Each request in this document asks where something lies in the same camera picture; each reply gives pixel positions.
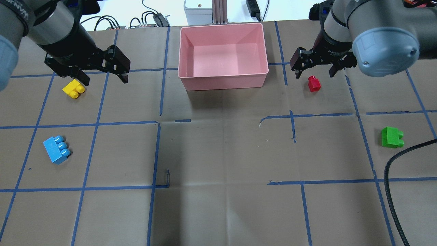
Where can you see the black usb hub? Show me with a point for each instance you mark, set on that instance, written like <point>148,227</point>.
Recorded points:
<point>160,20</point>

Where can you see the pink plastic box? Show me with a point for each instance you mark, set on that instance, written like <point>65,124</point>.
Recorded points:
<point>219,57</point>

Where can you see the green toy block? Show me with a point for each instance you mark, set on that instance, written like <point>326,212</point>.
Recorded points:
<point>392,137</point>

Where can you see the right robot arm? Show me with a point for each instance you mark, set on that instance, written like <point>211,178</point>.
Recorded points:
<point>381,37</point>

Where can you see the red toy block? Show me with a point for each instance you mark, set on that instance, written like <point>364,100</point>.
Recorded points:
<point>314,84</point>

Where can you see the aluminium frame post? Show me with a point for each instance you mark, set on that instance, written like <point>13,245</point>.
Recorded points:
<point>219,12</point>

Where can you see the white square device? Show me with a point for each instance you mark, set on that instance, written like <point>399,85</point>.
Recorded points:
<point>198,12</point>

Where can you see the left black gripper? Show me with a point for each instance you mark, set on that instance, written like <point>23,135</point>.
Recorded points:
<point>72,43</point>

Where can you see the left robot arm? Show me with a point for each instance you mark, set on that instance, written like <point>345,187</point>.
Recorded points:
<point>54,26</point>

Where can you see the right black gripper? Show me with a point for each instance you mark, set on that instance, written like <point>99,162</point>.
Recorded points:
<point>332,47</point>

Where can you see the black power adapter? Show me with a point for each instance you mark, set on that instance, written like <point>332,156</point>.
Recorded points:
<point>253,9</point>

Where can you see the blue toy block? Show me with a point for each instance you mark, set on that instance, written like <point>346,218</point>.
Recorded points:
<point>57,149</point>

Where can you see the yellow toy block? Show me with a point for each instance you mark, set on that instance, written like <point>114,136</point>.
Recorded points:
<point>74,89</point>

